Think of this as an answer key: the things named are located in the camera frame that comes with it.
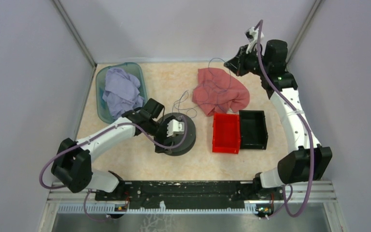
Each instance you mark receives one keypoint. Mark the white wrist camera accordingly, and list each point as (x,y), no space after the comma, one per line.
(252,36)
(175,127)

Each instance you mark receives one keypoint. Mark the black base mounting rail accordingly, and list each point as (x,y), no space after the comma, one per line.
(191,195)

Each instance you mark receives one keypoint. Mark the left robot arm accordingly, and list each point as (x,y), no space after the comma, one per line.
(73,163)

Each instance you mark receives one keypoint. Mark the black plastic bin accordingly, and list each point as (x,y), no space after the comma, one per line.
(253,130)

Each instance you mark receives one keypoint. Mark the teal plastic tray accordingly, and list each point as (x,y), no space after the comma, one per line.
(130,67)

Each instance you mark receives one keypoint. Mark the black cable spool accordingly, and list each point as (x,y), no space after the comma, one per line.
(189,136)

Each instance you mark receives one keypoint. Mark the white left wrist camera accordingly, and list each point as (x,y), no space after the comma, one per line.
(175,127)

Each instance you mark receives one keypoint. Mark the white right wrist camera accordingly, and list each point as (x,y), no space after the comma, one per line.
(252,36)

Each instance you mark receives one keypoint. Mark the red plastic bin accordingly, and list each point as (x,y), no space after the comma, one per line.
(226,133)

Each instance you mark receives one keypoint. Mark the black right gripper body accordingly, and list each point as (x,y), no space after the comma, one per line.
(248,63)

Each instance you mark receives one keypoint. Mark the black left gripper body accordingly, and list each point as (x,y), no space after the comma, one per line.
(161,132)

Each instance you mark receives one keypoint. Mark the pink cloth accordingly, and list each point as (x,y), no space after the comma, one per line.
(218,92)

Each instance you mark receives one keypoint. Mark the lavender cloth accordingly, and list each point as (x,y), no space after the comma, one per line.
(121,92)

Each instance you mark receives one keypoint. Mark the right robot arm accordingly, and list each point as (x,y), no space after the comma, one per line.
(282,91)

